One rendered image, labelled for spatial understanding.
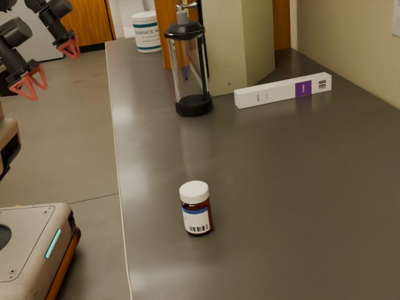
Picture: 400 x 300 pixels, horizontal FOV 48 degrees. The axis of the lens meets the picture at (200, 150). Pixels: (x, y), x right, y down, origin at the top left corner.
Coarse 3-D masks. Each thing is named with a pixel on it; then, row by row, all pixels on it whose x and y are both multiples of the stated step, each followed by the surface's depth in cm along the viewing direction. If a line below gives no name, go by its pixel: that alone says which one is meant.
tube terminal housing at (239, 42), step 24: (216, 0) 122; (240, 0) 123; (264, 0) 135; (216, 24) 124; (240, 24) 126; (264, 24) 137; (216, 48) 127; (240, 48) 129; (264, 48) 140; (216, 72) 130; (240, 72) 132; (264, 72) 142
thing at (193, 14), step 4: (188, 0) 133; (192, 0) 127; (196, 0) 121; (196, 4) 122; (188, 8) 136; (192, 8) 129; (196, 8) 123; (188, 12) 138; (192, 12) 131; (196, 12) 124; (200, 12) 123; (192, 16) 132; (196, 16) 125; (200, 16) 123; (196, 20) 127; (200, 20) 124; (204, 48) 127
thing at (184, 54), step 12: (180, 48) 113; (192, 48) 114; (180, 60) 115; (192, 60) 115; (180, 72) 117; (192, 72) 116; (180, 84) 118; (192, 84) 118; (180, 96) 120; (192, 96) 119
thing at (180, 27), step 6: (180, 12) 112; (186, 12) 113; (180, 18) 113; (186, 18) 113; (174, 24) 115; (180, 24) 114; (186, 24) 113; (192, 24) 112; (198, 24) 114; (168, 30) 114; (174, 30) 112; (180, 30) 112; (186, 30) 112; (192, 30) 112
